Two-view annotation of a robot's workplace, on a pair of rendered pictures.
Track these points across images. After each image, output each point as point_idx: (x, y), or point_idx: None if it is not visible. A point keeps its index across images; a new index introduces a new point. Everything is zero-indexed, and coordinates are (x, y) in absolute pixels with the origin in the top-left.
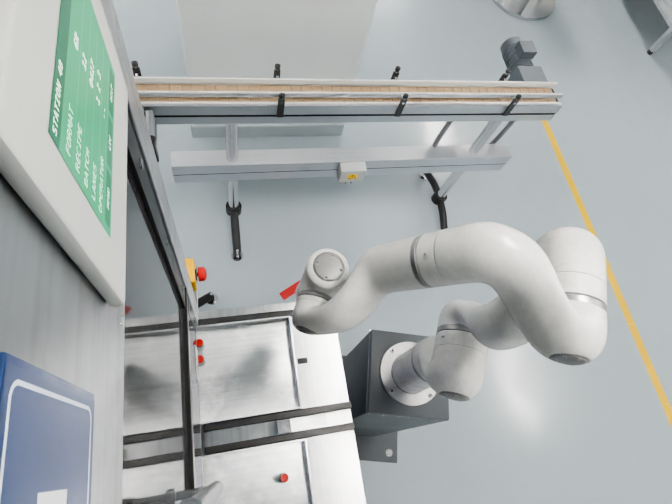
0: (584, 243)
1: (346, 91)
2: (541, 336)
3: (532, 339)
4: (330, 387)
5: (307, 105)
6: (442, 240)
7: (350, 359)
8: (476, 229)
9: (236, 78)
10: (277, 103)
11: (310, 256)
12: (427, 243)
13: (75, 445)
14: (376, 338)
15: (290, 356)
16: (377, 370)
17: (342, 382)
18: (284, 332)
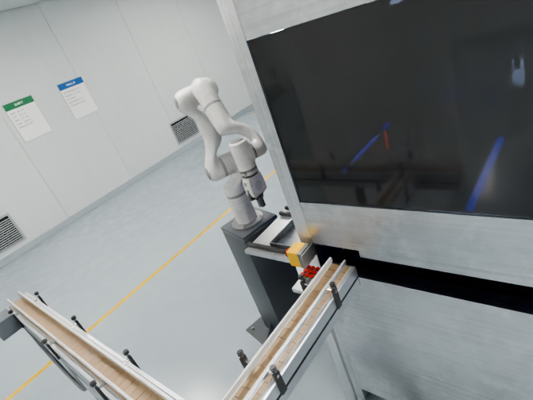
0: (181, 90)
1: (84, 356)
2: (215, 85)
3: (216, 89)
4: (281, 221)
5: (118, 355)
6: (207, 92)
7: (265, 276)
8: (199, 83)
9: (127, 396)
10: (131, 367)
11: (238, 144)
12: (210, 97)
13: None
14: (245, 234)
15: (285, 234)
16: (258, 225)
17: (274, 221)
18: (278, 243)
